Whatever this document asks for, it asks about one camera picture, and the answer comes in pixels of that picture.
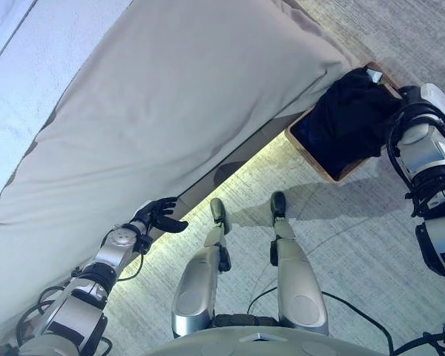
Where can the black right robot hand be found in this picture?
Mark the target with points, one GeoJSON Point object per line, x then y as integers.
{"type": "Point", "coordinates": [411, 97]}

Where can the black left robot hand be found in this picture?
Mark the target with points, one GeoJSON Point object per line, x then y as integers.
{"type": "Point", "coordinates": [159, 215]}

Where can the black garment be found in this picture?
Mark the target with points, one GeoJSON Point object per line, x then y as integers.
{"type": "Point", "coordinates": [348, 118]}

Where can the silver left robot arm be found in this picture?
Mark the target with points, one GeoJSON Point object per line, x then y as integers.
{"type": "Point", "coordinates": [111, 252]}

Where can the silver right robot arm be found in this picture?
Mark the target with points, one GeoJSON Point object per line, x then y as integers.
{"type": "Point", "coordinates": [426, 148]}

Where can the brown wicker basket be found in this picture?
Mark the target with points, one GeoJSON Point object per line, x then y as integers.
{"type": "Point", "coordinates": [304, 152]}

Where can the grey striped area rug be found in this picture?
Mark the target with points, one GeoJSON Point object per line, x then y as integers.
{"type": "Point", "coordinates": [356, 230]}

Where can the silver right robot leg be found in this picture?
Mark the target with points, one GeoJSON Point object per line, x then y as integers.
{"type": "Point", "coordinates": [296, 285]}

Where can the grey robot torso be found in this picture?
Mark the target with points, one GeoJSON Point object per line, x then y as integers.
{"type": "Point", "coordinates": [263, 345]}

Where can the white duvet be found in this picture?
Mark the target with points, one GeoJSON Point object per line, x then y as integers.
{"type": "Point", "coordinates": [29, 92]}

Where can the brown bed frame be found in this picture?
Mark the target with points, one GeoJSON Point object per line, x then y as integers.
{"type": "Point", "coordinates": [237, 155]}

